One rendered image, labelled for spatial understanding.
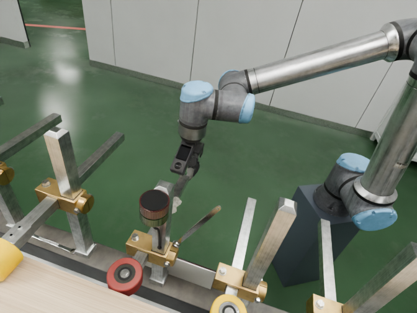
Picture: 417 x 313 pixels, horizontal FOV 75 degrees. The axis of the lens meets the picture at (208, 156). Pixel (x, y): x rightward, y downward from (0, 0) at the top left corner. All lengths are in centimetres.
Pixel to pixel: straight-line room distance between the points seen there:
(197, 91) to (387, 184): 74
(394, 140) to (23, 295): 107
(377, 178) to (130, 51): 310
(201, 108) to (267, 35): 238
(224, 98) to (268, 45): 236
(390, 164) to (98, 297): 94
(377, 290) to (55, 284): 68
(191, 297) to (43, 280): 40
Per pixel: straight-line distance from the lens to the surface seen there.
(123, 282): 70
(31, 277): 75
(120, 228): 189
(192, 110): 79
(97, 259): 97
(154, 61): 354
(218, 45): 321
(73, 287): 72
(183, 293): 91
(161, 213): 55
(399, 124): 101
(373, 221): 122
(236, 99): 80
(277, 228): 57
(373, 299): 74
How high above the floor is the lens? 153
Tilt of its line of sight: 39 degrees down
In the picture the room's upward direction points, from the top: 10 degrees clockwise
